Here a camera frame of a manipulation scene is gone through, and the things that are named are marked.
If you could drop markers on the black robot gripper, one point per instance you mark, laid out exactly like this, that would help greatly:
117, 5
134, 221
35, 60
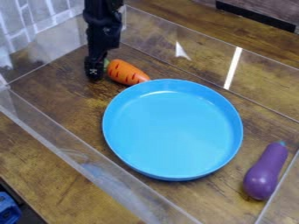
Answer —
103, 34

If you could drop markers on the orange toy carrot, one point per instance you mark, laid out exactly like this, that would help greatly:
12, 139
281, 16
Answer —
125, 73

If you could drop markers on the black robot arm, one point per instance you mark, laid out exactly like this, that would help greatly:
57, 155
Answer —
103, 5

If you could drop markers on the blue round plastic tray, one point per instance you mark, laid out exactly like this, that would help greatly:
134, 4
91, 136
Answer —
174, 129

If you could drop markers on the blue object at corner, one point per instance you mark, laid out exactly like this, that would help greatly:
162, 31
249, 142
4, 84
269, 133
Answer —
10, 210

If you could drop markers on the purple toy eggplant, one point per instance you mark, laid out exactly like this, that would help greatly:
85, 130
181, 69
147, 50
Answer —
261, 179

